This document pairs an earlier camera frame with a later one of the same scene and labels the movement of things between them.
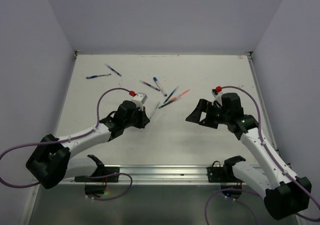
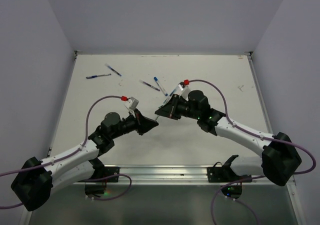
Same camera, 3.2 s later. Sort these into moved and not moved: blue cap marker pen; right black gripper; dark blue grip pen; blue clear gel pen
Moved: right black gripper
Not moved: blue clear gel pen; blue cap marker pen; dark blue grip pen
